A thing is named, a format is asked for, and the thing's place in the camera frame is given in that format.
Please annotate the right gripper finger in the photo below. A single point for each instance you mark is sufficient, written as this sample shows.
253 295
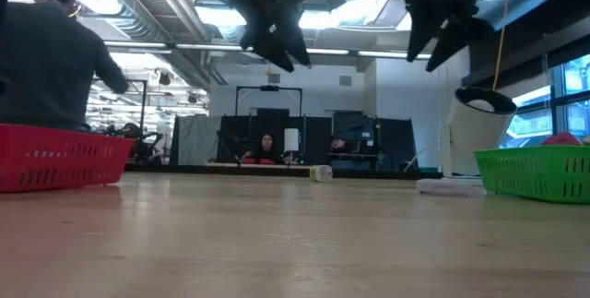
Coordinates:
456 37
421 32

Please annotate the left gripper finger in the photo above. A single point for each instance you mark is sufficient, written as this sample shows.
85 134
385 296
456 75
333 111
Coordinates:
295 30
267 44

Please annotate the red ribbed charger block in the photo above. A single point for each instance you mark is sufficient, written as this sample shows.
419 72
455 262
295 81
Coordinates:
561 139

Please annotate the long ceiling light strip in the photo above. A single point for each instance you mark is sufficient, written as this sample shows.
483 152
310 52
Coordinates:
332 51

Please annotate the white cylinder lamp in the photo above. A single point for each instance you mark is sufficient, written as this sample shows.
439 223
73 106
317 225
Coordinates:
291 139

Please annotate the person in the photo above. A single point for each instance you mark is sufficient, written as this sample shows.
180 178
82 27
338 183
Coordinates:
266 146
46 67

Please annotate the black ceiling spotlight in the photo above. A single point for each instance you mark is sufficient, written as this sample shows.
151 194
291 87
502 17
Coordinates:
164 79

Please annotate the black curtain partition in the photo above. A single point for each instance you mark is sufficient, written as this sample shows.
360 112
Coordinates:
318 141

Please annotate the black partition panel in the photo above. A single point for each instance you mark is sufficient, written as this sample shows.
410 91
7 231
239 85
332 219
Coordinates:
396 141

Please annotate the grey cloth screen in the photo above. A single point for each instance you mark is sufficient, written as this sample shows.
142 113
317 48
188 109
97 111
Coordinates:
198 136

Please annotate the white flat charger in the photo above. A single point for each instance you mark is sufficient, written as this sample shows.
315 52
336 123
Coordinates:
442 187

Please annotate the green plastic basket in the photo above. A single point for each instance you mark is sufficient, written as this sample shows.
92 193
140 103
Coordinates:
530 173

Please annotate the red plastic basket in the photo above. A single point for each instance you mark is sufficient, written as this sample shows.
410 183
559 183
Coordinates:
69 159

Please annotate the black frame stand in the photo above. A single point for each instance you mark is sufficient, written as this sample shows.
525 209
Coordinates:
269 88
144 99

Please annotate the glass window wall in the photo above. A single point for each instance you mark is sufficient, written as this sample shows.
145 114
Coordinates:
576 76

